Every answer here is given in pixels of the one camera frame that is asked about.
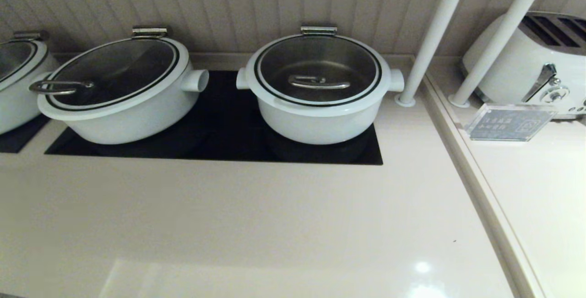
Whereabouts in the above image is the white pot steel interior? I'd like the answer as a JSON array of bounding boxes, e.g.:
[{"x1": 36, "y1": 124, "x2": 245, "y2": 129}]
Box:
[
  {"x1": 0, "y1": 37, "x2": 60, "y2": 135},
  {"x1": 236, "y1": 36, "x2": 405, "y2": 146},
  {"x1": 37, "y1": 37, "x2": 210, "y2": 145}
]

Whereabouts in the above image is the large black induction cooktop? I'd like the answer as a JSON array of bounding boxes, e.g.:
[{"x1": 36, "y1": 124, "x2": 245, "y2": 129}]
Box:
[{"x1": 44, "y1": 70, "x2": 384, "y2": 166}]

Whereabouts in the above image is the white support pole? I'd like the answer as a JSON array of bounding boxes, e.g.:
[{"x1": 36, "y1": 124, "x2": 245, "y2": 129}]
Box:
[
  {"x1": 395, "y1": 0, "x2": 475, "y2": 108},
  {"x1": 449, "y1": 0, "x2": 554, "y2": 108}
]

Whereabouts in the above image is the clear acrylic sign holder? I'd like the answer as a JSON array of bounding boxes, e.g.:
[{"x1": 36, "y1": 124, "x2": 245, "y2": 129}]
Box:
[{"x1": 466, "y1": 103, "x2": 559, "y2": 142}]

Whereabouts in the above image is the white retro toaster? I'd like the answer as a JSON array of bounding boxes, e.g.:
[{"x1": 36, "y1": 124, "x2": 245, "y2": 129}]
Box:
[{"x1": 461, "y1": 11, "x2": 586, "y2": 120}]

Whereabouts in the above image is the small black induction cooktop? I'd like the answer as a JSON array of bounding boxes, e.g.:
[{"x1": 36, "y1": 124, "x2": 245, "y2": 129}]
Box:
[{"x1": 0, "y1": 114, "x2": 50, "y2": 154}]

